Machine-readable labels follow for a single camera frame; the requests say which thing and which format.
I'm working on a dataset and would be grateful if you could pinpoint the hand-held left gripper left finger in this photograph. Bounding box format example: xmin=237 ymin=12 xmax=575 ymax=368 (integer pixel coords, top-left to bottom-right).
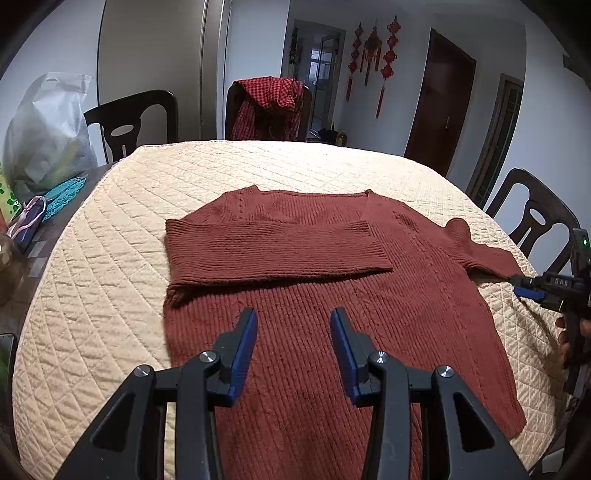
xmin=54 ymin=307 xmax=258 ymax=480

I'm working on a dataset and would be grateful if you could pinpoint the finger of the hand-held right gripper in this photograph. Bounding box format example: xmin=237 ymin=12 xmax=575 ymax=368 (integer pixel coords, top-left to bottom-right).
xmin=514 ymin=286 xmax=561 ymax=309
xmin=508 ymin=274 xmax=555 ymax=289

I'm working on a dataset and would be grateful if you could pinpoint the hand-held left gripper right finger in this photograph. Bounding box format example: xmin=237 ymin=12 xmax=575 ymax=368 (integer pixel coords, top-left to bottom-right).
xmin=329 ymin=307 xmax=532 ymax=480

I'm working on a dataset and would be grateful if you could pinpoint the rust red knit sweater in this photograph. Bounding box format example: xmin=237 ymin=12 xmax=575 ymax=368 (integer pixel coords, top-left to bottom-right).
xmin=164 ymin=185 xmax=527 ymax=480

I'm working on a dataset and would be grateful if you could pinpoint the person's right hand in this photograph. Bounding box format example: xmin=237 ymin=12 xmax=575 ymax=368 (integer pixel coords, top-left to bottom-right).
xmin=555 ymin=316 xmax=571 ymax=367

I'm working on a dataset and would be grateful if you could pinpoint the dark wooden chair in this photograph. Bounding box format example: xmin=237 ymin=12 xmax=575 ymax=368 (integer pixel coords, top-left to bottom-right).
xmin=485 ymin=168 xmax=583 ymax=278
xmin=225 ymin=79 xmax=313 ymax=142
xmin=84 ymin=89 xmax=180 ymax=164

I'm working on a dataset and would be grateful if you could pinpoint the beige quilted blanket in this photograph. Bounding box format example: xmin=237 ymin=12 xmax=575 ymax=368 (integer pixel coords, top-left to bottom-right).
xmin=13 ymin=139 xmax=571 ymax=480

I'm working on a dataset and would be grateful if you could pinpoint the grey framed glass door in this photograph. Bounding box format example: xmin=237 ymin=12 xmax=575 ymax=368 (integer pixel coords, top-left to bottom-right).
xmin=466 ymin=74 xmax=525 ymax=208

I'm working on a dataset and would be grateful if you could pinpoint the dark brown wooden door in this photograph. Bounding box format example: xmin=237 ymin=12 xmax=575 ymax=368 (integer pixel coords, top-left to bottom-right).
xmin=404 ymin=28 xmax=477 ymax=177

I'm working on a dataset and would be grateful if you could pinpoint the teal knit mat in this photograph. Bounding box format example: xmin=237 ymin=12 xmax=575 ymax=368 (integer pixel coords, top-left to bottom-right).
xmin=37 ymin=174 xmax=88 ymax=222

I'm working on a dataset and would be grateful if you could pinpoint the red checked cloth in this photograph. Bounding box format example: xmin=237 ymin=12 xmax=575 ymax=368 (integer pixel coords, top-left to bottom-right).
xmin=231 ymin=77 xmax=305 ymax=141

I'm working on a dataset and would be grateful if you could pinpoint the open doorway with glass door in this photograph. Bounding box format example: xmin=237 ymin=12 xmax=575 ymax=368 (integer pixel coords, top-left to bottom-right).
xmin=281 ymin=18 xmax=347 ymax=144

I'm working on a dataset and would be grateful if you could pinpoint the green patterned packet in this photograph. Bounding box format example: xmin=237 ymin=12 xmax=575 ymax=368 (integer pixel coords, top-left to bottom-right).
xmin=0 ymin=174 xmax=22 ymax=223

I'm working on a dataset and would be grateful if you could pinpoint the white plastic bag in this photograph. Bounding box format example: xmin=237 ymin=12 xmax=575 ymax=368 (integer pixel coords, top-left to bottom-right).
xmin=4 ymin=72 xmax=99 ymax=195

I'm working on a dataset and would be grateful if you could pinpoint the red knot wall ornament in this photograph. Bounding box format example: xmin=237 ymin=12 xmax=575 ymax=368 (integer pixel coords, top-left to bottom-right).
xmin=375 ymin=16 xmax=402 ymax=120
xmin=362 ymin=19 xmax=382 ymax=86
xmin=347 ymin=23 xmax=365 ymax=100

